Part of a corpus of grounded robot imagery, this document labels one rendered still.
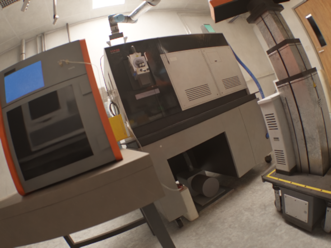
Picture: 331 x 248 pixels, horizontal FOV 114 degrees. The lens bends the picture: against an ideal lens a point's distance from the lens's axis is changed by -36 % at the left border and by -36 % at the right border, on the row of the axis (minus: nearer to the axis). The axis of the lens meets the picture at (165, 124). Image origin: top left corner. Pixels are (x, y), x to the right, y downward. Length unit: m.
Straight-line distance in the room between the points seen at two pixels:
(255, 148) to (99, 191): 1.37
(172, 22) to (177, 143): 2.55
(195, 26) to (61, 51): 3.06
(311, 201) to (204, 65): 1.24
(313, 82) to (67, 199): 0.97
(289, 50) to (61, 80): 0.87
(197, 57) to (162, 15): 1.95
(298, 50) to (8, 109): 1.14
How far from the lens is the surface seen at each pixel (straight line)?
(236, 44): 3.94
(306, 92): 0.79
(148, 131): 1.14
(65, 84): 0.53
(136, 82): 1.17
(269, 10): 0.89
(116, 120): 1.10
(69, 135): 0.50
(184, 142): 1.11
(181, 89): 1.26
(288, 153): 0.92
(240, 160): 1.42
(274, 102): 0.85
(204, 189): 1.39
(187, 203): 1.26
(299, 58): 0.84
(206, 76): 1.41
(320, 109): 0.86
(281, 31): 0.86
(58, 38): 2.89
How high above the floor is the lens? 0.76
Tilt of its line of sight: level
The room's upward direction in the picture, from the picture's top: 21 degrees counter-clockwise
